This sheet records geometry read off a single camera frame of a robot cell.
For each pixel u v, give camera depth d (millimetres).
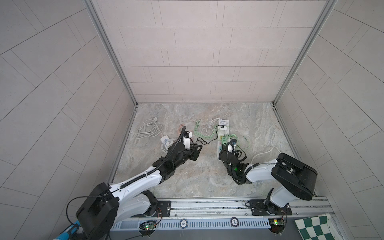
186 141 689
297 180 428
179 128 1007
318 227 654
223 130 933
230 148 733
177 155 587
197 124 1045
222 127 930
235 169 666
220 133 945
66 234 485
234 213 707
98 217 385
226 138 885
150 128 1004
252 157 885
